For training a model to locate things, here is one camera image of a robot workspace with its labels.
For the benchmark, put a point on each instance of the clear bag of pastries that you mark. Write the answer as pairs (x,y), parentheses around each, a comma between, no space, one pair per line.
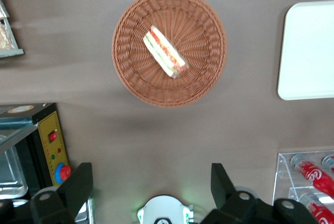
(5,37)

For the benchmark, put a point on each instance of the tray of packaged snacks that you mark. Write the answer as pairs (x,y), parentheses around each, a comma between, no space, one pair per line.
(11,52)

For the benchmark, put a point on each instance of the round brown wicker basket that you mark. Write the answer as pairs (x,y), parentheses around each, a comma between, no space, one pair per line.
(198,38)

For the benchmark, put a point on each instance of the red rocker switch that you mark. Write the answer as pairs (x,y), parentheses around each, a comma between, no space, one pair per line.
(53,136)

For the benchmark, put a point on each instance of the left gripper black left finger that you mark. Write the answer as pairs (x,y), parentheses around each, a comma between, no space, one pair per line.
(77,184)

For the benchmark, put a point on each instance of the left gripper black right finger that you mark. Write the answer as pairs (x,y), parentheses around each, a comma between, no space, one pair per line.
(221,184)

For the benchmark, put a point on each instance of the steel food pan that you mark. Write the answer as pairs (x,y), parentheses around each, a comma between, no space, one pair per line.
(10,174)

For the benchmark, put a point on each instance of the cream plastic tray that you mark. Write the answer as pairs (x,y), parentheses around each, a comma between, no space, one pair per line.
(310,51)

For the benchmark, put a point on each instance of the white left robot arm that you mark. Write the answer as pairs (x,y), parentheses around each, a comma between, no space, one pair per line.
(164,208)

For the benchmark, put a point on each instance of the red emergency stop button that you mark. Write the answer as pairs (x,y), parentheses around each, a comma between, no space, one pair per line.
(64,173)

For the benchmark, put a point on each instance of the plastic-wrapped layered sandwich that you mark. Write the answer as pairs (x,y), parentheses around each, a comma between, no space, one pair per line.
(165,51)

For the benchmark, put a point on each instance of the red cola bottle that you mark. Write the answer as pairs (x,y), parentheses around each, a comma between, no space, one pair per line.
(313,175)
(329,162)
(317,208)

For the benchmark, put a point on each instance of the clear acrylic bottle rack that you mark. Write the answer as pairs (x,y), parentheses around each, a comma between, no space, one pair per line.
(283,171)

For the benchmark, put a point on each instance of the black yellow food warmer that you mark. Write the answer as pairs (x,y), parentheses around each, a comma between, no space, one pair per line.
(48,124)

